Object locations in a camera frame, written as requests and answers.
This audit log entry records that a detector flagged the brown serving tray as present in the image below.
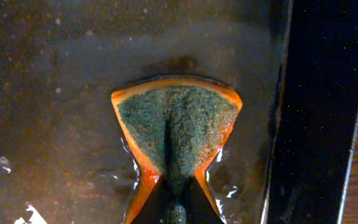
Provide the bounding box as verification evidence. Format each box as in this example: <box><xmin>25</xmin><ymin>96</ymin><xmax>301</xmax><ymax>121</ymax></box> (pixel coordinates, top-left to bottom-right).
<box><xmin>267</xmin><ymin>0</ymin><xmax>358</xmax><ymax>223</ymax></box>

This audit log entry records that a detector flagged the orange green scrub sponge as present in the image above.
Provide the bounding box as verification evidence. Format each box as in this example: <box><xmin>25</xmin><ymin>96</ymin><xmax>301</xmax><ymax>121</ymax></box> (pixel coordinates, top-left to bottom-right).
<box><xmin>111</xmin><ymin>77</ymin><xmax>242</xmax><ymax>223</ymax></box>

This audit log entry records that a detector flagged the black water basin tray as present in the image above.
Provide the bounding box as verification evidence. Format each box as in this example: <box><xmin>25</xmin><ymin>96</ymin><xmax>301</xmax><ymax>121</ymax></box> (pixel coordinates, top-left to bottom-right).
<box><xmin>0</xmin><ymin>1</ymin><xmax>292</xmax><ymax>223</ymax></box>

